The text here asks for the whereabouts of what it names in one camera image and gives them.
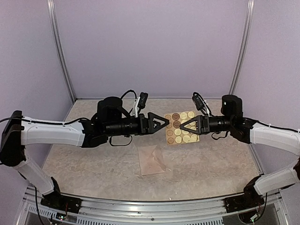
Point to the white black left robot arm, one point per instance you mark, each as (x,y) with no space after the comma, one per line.
(111,119)

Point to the aluminium frame post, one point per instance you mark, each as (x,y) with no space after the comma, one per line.
(59,49)
(243,45)

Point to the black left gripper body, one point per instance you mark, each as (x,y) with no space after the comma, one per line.
(143,124)

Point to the aluminium frame post left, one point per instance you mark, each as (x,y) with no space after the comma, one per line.
(59,49)

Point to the aluminium front rail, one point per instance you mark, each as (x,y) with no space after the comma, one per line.
(220,210)

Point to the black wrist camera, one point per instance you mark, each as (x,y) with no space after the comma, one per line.
(198,102)
(142,100)

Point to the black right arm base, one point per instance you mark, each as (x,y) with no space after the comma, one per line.
(249,199)

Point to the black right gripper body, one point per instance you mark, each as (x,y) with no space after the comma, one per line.
(206,124)

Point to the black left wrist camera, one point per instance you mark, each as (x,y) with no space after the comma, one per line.
(142,100)

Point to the aluminium frame post right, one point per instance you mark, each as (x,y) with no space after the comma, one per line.
(243,45)

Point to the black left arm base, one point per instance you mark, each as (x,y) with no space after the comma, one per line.
(56,200)

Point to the pink envelope with flap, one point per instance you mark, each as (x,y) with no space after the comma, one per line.
(151,160)

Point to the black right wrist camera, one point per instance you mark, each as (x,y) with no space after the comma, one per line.
(198,102)

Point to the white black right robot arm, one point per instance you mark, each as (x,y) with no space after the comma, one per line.
(251,131)

